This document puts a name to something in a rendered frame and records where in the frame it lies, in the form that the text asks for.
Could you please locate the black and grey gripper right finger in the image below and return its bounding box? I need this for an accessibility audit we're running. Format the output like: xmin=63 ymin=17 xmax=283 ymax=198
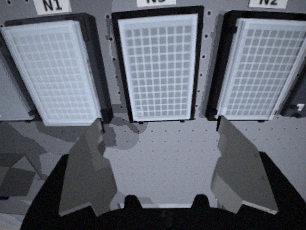
xmin=211 ymin=115 xmax=306 ymax=230

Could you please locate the grey flat base plate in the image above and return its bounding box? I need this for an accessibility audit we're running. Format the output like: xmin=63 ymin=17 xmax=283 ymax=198
xmin=0 ymin=0 xmax=306 ymax=215

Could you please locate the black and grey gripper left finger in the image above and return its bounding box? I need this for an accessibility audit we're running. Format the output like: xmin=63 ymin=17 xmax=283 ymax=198
xmin=20 ymin=118 xmax=117 ymax=230

